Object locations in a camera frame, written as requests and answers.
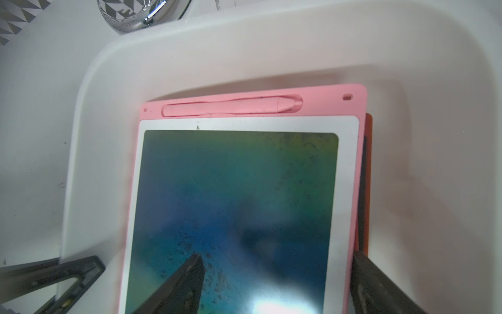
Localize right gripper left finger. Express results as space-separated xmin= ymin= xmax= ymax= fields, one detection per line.
xmin=133 ymin=253 xmax=205 ymax=314

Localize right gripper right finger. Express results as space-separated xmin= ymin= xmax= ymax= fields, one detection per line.
xmin=350 ymin=251 xmax=426 ymax=314

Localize white plastic storage tray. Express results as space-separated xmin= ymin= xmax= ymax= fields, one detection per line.
xmin=61 ymin=1 xmax=501 ymax=313

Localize pink writing tablet colourful screen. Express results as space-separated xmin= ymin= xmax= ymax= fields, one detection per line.
xmin=118 ymin=84 xmax=367 ymax=313

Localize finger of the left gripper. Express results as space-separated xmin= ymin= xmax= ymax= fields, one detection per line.
xmin=1 ymin=256 xmax=105 ymax=313

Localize pink stylus pen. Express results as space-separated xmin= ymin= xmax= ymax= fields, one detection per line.
xmin=162 ymin=96 xmax=303 ymax=117

